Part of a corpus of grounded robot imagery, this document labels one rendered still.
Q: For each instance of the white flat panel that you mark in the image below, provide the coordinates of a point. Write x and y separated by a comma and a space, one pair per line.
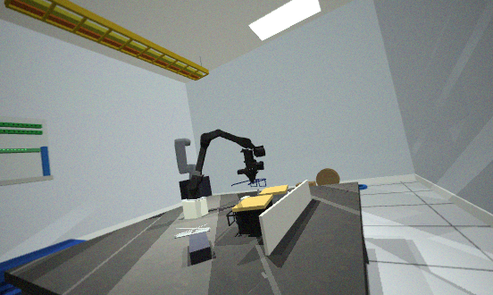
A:
276, 220

